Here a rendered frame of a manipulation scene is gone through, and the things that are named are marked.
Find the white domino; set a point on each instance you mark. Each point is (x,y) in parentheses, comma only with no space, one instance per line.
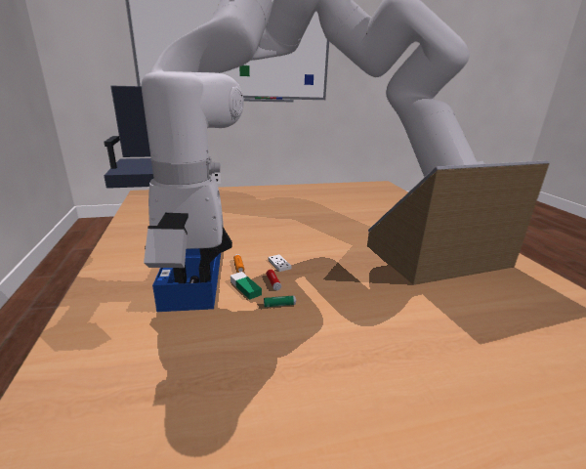
(280,263)

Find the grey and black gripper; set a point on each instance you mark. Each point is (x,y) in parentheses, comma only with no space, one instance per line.
(204,225)

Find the orange battery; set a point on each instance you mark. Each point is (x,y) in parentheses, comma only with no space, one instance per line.
(238,263)

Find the red aa battery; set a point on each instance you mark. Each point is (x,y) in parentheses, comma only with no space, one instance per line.
(273,280)

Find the green aa battery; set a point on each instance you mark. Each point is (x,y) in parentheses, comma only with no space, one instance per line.
(279,301)

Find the green and white eraser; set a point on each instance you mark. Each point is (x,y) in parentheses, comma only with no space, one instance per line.
(246,285)

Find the blue three-compartment bin rack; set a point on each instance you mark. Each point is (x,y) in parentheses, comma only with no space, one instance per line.
(171,296)

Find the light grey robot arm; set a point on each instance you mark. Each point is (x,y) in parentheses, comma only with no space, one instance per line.
(179,107)

